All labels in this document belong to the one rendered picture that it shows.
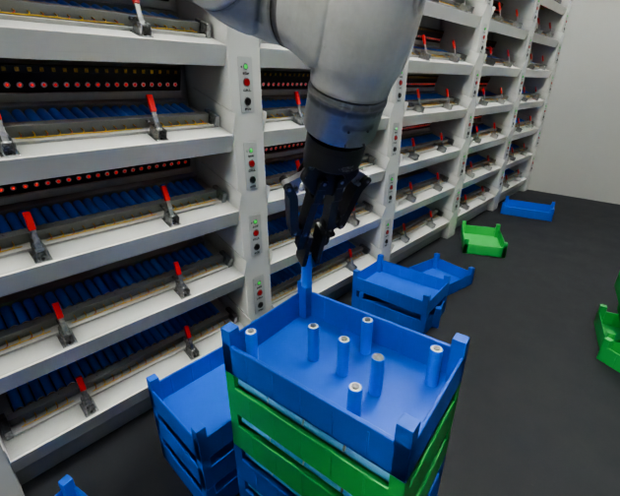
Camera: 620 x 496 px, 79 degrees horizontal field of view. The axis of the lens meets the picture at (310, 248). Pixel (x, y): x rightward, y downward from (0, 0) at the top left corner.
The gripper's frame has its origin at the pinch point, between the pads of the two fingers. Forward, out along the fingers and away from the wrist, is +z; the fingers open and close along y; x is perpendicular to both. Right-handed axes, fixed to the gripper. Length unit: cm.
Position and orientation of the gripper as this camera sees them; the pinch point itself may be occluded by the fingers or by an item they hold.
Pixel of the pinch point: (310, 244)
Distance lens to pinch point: 60.5
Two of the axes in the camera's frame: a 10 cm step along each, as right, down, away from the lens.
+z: -1.6, 6.7, 7.2
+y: 9.2, -1.6, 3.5
